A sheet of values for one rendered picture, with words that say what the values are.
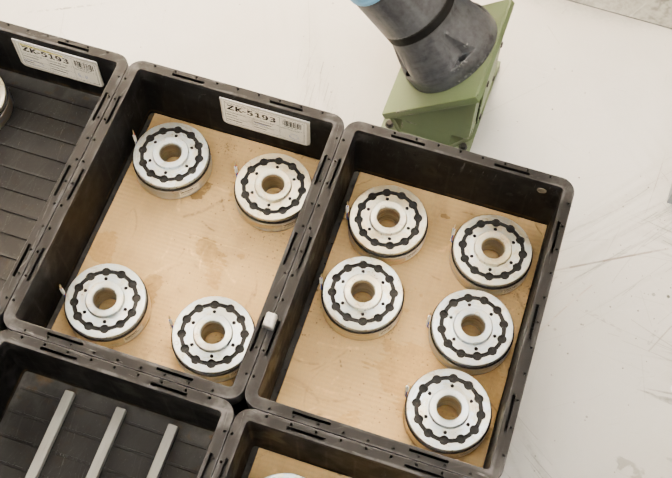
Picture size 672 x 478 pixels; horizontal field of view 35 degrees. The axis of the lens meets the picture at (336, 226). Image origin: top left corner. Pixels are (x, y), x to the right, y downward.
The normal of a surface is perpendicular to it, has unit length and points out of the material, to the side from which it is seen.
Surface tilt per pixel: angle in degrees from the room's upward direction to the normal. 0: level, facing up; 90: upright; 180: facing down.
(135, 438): 0
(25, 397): 0
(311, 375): 0
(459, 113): 90
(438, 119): 90
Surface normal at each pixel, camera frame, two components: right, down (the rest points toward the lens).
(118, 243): 0.00, -0.45
